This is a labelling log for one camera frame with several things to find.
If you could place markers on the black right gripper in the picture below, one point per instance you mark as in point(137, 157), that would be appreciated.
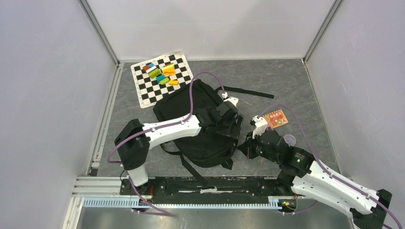
point(244, 148)

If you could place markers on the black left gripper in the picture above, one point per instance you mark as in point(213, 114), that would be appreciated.
point(233, 131)

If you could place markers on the black student backpack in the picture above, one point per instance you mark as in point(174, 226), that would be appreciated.
point(196, 96)

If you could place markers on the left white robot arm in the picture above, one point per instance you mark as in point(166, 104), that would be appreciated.
point(152, 139)

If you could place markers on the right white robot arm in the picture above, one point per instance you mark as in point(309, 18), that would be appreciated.
point(302, 175)

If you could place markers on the yellow small toy brick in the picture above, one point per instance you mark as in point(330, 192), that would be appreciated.
point(173, 82)

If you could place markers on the light green flat brick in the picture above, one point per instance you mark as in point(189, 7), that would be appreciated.
point(164, 81)

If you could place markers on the orange toy brick stack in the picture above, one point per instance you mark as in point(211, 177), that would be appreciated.
point(168, 69)

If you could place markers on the teal toy brick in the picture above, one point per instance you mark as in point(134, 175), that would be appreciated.
point(160, 77)

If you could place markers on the black and white chess mat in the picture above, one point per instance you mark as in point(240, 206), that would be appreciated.
point(149, 91)

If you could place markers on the green toy brick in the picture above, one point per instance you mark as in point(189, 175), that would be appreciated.
point(155, 73)

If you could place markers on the brown toy brick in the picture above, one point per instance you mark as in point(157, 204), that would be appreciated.
point(146, 67)

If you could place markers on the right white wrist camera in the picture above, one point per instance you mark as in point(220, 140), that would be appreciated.
point(260, 124)

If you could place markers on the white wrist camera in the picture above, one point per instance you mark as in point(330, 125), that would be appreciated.
point(260, 124)
point(230, 99)

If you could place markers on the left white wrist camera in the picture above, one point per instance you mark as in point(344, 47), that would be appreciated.
point(230, 99)

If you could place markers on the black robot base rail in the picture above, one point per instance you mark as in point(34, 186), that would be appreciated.
point(219, 190)

